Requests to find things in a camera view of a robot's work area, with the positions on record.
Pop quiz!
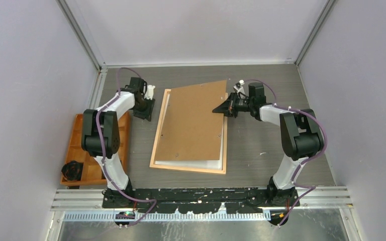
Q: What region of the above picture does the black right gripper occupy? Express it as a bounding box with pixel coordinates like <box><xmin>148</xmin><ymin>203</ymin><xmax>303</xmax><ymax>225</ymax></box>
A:
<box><xmin>213</xmin><ymin>91</ymin><xmax>253</xmax><ymax>118</ymax></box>

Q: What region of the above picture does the light wooden picture frame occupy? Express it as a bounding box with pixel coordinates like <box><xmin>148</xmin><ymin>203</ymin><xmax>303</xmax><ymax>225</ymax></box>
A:
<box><xmin>149</xmin><ymin>89</ymin><xmax>228</xmax><ymax>175</ymax></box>

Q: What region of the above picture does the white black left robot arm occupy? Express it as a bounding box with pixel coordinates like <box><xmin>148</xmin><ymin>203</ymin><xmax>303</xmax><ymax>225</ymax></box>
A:
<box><xmin>81</xmin><ymin>77</ymin><xmax>155</xmax><ymax>208</ymax></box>

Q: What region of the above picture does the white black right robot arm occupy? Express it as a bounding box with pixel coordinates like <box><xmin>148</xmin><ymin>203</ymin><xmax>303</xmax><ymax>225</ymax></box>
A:
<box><xmin>212</xmin><ymin>80</ymin><xmax>327</xmax><ymax>206</ymax></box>

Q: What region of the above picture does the orange compartment tray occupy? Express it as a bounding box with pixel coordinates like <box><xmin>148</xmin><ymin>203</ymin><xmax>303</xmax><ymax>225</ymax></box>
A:
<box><xmin>60</xmin><ymin>112</ymin><xmax>131</xmax><ymax>187</ymax></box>

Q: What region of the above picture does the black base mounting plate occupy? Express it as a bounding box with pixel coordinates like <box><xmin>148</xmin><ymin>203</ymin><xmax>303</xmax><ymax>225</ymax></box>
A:
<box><xmin>102</xmin><ymin>187</ymin><xmax>299</xmax><ymax>214</ymax></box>

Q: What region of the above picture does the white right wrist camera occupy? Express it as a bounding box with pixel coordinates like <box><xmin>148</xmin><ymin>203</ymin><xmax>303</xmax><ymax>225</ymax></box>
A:
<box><xmin>233</xmin><ymin>80</ymin><xmax>245</xmax><ymax>95</ymax></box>

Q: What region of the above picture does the black coiled cable roll front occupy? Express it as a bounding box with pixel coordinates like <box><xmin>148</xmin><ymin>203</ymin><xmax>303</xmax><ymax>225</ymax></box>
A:
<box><xmin>61</xmin><ymin>160</ymin><xmax>84</xmax><ymax>183</ymax></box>

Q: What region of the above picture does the aluminium rail front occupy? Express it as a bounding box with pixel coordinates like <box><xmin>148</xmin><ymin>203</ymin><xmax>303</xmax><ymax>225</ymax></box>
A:
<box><xmin>51</xmin><ymin>186</ymin><xmax>353</xmax><ymax>225</ymax></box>

